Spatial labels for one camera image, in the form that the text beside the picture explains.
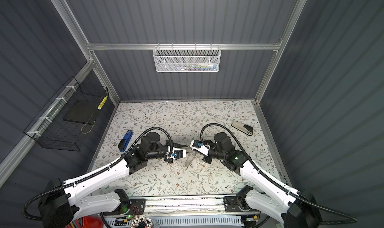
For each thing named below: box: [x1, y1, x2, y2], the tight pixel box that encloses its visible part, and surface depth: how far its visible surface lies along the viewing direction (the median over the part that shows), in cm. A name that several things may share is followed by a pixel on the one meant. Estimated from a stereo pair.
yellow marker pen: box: [97, 95, 108, 110], surface depth 82 cm
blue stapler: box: [118, 129, 134, 152], surface depth 96 cm
